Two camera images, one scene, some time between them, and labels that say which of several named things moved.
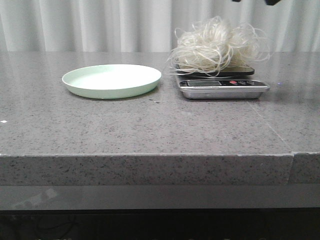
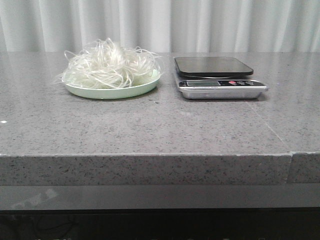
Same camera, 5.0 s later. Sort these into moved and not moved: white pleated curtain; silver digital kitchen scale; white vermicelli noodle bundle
Moved: white vermicelli noodle bundle
Not moved: white pleated curtain; silver digital kitchen scale
